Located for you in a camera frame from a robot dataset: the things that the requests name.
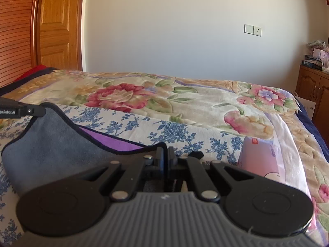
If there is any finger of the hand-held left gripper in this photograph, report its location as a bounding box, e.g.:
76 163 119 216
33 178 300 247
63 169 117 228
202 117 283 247
19 104 47 118

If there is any wooden louvered wardrobe door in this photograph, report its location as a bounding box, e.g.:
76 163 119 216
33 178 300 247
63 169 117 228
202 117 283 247
0 0 42 88

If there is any pink box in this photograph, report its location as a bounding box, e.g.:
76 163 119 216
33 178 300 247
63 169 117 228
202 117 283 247
312 47 329 67

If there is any grey towel with black edge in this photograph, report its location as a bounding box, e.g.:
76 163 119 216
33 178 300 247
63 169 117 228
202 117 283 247
1 102 168 199

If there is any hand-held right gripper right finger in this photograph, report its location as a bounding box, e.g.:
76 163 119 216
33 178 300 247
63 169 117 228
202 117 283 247
167 147 255 203

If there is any white cloth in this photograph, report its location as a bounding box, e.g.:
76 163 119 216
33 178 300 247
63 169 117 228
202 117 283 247
267 112 313 202

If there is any stack of books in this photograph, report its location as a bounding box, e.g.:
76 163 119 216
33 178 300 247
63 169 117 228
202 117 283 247
303 54 325 72

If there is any blue floral white sheet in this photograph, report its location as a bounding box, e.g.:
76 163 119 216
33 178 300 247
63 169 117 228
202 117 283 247
0 103 245 247

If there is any wooden cabinet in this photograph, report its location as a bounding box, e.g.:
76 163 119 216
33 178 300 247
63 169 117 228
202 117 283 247
295 65 329 145

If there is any clear plastic bag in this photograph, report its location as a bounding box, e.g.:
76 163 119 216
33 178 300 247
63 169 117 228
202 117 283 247
307 39 329 50

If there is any floral plush blanket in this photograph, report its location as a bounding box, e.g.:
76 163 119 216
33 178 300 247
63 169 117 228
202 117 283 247
0 69 329 247

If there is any wooden panel door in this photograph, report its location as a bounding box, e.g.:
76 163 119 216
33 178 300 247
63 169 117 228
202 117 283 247
33 0 87 72

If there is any pale pink cloth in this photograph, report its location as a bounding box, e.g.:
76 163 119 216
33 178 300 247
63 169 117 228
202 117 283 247
237 136 281 184

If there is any white cardboard sheet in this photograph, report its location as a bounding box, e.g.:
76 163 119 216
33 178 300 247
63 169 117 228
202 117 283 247
294 92 317 122

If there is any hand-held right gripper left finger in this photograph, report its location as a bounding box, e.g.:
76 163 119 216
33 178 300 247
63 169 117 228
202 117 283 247
77 147 165 202

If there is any red cloth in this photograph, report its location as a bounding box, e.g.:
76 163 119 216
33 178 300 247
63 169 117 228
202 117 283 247
15 65 49 83

